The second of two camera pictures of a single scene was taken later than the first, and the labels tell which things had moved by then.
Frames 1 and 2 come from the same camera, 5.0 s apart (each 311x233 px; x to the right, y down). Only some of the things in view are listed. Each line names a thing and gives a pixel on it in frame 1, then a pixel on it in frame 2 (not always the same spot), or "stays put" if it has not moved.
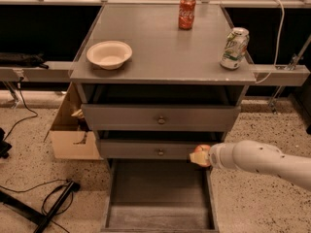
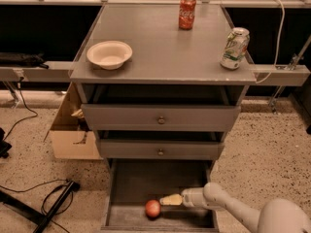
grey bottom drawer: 158,195 stays put
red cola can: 187,12 stays put
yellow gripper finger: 200,157 → 174,199
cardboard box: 71,135 stays put
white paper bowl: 110,54 stays put
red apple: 201,155 → 153,208
